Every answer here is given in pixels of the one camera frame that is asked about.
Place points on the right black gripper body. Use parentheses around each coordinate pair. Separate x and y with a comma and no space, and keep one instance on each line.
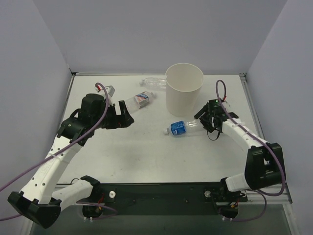
(209,118)

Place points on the blue label plastic bottle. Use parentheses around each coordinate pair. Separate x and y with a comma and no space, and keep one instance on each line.
(182,127)

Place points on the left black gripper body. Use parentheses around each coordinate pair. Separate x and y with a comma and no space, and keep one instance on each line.
(117,120)

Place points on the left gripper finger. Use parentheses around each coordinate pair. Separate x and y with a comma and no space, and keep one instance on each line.
(123,107)
(125,120)

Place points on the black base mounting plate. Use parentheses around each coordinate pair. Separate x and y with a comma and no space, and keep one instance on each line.
(200,198)

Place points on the red white label bottle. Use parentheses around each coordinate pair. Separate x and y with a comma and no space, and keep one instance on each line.
(140,101)

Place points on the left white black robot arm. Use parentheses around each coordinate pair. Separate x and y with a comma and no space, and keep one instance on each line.
(38,200)

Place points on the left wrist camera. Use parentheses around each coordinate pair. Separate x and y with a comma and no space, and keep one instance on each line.
(110,91)

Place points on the white paper bin cup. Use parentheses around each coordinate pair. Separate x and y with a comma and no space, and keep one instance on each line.
(183,85)

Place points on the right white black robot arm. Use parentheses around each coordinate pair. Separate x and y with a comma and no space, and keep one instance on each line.
(264,171)

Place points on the clear unlabelled plastic bottle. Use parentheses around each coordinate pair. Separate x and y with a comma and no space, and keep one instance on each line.
(153,83)

